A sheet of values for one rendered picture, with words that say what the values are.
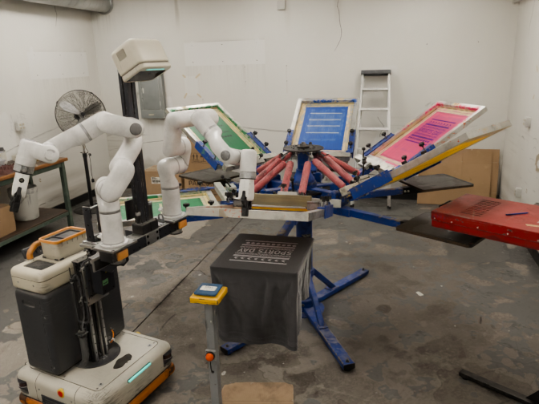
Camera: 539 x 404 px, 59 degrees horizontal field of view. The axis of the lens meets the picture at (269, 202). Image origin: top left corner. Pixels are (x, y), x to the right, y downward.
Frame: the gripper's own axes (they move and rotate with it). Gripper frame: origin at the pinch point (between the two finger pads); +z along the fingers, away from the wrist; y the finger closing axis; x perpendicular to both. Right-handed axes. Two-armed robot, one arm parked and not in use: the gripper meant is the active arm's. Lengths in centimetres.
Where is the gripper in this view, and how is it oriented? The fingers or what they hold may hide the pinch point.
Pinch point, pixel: (246, 212)
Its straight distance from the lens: 219.8
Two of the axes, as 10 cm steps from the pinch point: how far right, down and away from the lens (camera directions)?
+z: -0.4, 10.0, 0.3
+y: -2.5, 0.2, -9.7
